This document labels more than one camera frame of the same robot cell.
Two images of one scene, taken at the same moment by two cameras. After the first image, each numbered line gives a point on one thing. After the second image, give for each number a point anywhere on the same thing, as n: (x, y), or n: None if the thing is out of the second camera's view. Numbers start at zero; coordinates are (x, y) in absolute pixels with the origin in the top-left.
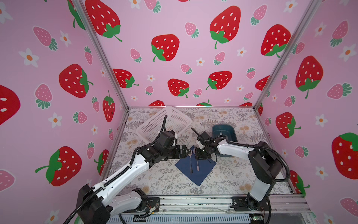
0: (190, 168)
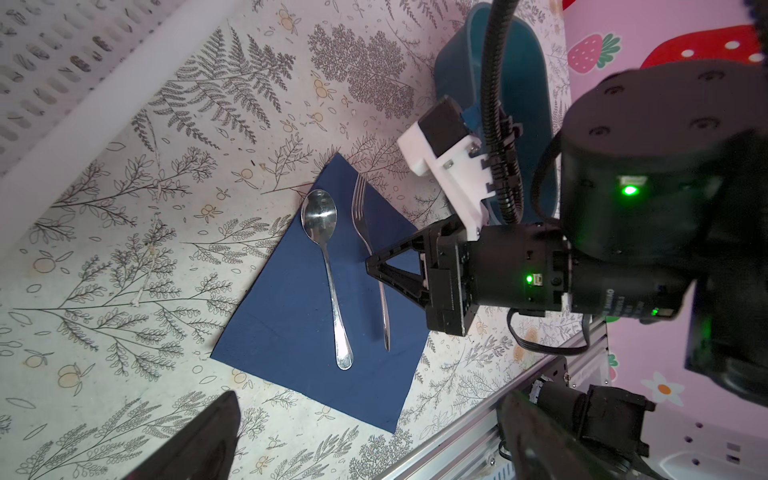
0: (319, 214)
